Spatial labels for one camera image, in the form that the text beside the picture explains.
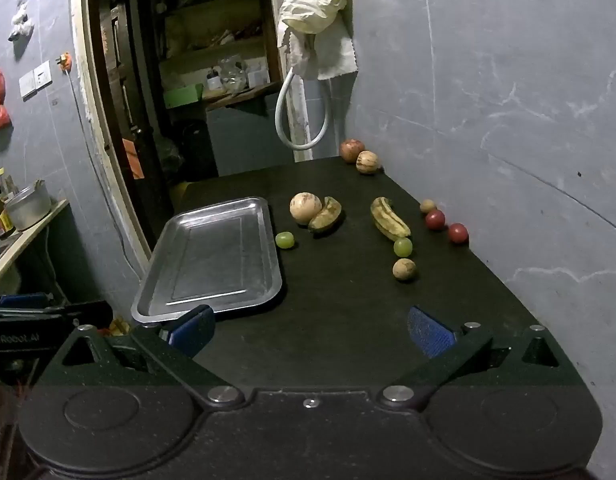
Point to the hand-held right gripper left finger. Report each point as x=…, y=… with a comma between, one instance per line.
x=195, y=330

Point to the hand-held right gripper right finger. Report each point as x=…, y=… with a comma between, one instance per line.
x=430, y=332

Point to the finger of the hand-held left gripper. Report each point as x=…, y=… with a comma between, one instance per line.
x=23, y=301

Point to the small tan round fruit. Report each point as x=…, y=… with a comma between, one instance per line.
x=427, y=205
x=404, y=269

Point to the metal tray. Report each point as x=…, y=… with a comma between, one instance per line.
x=213, y=255

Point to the green grape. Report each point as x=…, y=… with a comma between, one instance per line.
x=285, y=240
x=402, y=247

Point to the red tomato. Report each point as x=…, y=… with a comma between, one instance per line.
x=457, y=233
x=435, y=219

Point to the spotted yellow banana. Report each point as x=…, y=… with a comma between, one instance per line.
x=389, y=219
x=327, y=216

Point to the striped pepino melon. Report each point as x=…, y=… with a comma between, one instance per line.
x=305, y=207
x=368, y=162

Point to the kitchen counter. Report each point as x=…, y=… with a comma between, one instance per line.
x=18, y=250

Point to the metal cooking pot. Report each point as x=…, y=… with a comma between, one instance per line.
x=28, y=205

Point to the red apple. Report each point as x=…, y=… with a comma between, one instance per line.
x=352, y=150

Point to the wooden door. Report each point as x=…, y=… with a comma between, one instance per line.
x=113, y=110

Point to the green box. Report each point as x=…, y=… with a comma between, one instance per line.
x=183, y=95

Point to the white hanging towel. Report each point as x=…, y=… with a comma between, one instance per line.
x=333, y=55

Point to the wooden shelf unit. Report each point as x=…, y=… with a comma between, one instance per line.
x=213, y=35

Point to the cream crumpled cloth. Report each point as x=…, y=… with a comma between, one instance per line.
x=315, y=0

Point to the white wall switch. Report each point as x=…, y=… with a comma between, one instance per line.
x=35, y=80

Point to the orange wall plug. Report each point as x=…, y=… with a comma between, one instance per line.
x=64, y=61

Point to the white crumpled wall object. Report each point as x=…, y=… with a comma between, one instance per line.
x=20, y=22

